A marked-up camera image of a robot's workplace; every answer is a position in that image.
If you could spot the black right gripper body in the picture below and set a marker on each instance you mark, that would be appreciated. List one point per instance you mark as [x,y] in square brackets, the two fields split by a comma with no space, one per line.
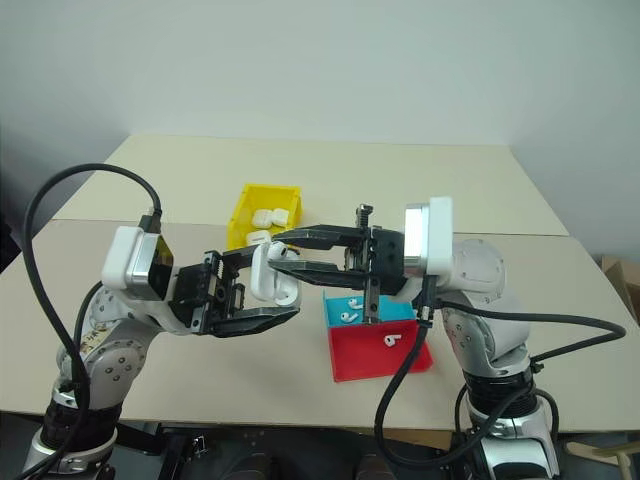
[387,260]

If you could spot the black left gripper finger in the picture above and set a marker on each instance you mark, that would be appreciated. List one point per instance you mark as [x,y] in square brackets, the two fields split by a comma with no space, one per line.
[240,259]
[255,322]

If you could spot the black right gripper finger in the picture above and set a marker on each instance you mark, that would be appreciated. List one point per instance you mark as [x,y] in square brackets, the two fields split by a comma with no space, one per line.
[325,276]
[325,236]

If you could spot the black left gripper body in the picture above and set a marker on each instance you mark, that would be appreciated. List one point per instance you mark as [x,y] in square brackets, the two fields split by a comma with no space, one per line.
[192,292]

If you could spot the white earbud case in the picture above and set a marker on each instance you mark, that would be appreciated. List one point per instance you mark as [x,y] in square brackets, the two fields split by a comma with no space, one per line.
[280,216]
[257,237]
[261,280]
[261,217]

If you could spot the white earbud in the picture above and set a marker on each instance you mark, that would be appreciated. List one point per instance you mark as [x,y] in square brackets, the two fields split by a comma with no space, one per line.
[355,303]
[391,340]
[348,317]
[286,253]

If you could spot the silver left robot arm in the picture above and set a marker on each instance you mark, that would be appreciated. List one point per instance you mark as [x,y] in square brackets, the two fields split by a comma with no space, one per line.
[115,361]

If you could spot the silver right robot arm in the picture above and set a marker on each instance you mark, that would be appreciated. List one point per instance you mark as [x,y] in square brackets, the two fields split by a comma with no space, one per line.
[482,280]

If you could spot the closed white earbud case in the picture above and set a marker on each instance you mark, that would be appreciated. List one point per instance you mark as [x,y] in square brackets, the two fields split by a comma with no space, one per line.
[257,237]
[261,217]
[280,216]

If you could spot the yellow plastic bin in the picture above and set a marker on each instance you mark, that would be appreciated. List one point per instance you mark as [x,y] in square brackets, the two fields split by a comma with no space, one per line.
[240,225]

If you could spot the blue mat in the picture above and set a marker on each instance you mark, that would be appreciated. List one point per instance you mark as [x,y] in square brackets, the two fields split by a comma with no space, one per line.
[337,306]

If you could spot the red mat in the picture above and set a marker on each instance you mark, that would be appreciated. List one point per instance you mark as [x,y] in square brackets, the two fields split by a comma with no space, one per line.
[365,357]

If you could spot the brown cardboard box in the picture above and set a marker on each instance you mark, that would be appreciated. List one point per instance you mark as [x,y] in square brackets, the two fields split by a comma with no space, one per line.
[622,285]

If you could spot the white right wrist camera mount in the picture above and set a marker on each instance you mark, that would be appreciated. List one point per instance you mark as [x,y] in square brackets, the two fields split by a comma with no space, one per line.
[440,235]

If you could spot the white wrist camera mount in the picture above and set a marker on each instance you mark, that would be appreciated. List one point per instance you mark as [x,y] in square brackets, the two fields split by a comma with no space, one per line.
[440,235]
[121,255]

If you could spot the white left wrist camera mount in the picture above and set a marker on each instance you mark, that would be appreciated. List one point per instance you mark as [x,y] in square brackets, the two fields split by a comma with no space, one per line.
[121,255]

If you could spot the black frame under table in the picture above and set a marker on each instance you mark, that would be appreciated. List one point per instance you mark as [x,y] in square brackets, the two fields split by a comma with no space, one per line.
[310,450]

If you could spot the light wooden frame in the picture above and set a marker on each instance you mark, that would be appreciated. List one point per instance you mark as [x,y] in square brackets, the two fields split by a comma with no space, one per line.
[607,452]

